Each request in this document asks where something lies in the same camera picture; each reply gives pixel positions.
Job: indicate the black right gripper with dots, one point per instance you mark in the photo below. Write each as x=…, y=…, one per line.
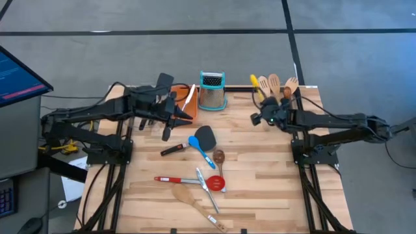
x=274, y=113

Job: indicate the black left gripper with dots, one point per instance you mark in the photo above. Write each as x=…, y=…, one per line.
x=152, y=104

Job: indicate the small brown wooden spoon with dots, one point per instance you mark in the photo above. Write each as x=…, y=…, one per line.
x=287, y=93

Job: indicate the blue silicone spoon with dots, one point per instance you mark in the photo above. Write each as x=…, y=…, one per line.
x=194, y=142

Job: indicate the wooden slotted spatula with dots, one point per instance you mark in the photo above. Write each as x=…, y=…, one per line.
x=264, y=85

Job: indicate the black oval-head spatula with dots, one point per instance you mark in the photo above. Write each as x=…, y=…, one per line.
x=206, y=136

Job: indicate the oval slotted wooden spoon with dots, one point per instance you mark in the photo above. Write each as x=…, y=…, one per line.
x=274, y=81

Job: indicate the wooden fork spoon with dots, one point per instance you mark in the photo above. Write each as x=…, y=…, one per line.
x=292, y=84

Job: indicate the yellow silicone spoon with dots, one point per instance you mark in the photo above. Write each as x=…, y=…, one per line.
x=254, y=81

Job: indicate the black square-head spatula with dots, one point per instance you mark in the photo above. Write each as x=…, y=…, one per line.
x=164, y=80

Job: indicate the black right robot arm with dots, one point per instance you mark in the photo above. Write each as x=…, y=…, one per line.
x=341, y=120

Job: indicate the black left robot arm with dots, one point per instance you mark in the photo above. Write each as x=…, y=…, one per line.
x=97, y=109

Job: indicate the orange plastic bin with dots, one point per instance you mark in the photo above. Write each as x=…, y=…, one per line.
x=193, y=107

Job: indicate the teal steel box grater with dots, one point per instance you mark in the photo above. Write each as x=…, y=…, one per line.
x=212, y=97

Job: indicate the dark wooden spoon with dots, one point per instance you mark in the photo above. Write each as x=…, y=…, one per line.
x=218, y=156

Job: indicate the red slotted spoon steel shank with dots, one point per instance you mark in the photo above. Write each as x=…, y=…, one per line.
x=216, y=183

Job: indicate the large labelled wooden spoon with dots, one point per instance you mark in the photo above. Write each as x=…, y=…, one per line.
x=182, y=193

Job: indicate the heavy steel table knife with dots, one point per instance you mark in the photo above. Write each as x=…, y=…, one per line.
x=208, y=195

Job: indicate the white paper sheet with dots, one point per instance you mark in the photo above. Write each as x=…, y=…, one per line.
x=73, y=188

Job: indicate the white round cap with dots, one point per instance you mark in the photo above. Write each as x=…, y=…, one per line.
x=61, y=204

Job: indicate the grey desk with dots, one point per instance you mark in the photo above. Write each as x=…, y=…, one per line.
x=19, y=136

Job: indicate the monitor with blue screen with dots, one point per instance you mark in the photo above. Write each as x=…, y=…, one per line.
x=19, y=78

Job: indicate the black computer mouse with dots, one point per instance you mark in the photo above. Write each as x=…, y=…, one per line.
x=31, y=226

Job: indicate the black keyboard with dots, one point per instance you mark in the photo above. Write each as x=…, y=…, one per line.
x=6, y=198

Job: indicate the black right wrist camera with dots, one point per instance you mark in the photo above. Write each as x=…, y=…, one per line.
x=256, y=118

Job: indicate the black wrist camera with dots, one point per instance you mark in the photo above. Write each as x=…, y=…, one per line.
x=256, y=118
x=166, y=134

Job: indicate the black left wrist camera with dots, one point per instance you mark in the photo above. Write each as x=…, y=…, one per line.
x=166, y=134

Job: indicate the black aluminium table frame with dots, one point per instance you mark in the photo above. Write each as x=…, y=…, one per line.
x=240, y=88

